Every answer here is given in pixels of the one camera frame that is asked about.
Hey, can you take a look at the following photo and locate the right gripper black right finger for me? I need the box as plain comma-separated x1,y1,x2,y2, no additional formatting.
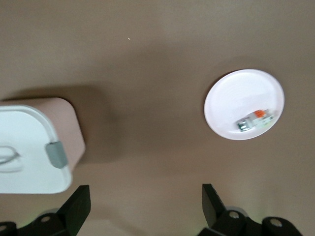
198,183,261,236

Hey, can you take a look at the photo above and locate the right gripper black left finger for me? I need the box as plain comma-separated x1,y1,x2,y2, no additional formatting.
18,185,91,236

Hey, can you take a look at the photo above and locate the pink box with white lid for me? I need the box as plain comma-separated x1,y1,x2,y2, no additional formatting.
0,97,86,195

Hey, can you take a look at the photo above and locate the white grey orange connector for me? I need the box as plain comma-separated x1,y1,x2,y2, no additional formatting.
235,109,276,133

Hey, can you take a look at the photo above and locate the pink round plate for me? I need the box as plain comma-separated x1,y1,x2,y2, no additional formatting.
203,68,285,141

